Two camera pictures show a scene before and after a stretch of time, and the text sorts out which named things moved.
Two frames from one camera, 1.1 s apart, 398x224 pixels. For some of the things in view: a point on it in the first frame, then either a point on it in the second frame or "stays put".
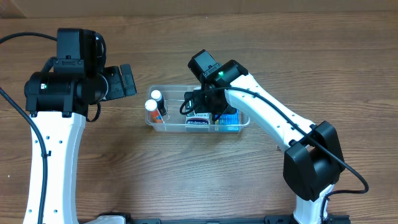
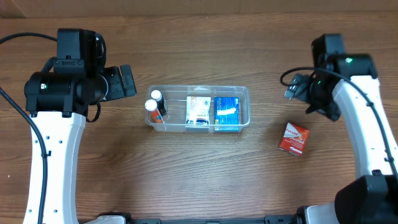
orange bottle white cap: [151, 106] stays put
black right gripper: [205, 101] -> [311, 109]
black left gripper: [116, 83] stays put
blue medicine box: [229, 122] stays put
